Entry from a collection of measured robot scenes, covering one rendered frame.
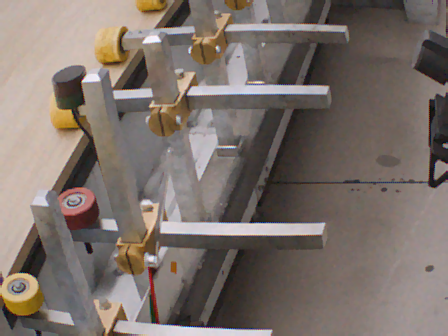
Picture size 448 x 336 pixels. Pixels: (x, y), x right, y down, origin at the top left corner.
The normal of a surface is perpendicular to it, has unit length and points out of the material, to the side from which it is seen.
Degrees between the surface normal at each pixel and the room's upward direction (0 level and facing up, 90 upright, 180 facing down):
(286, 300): 0
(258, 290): 0
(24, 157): 0
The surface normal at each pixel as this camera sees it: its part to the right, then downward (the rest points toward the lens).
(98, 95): -0.25, 0.56
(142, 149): 0.95, 0.00
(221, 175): -0.17, -0.83
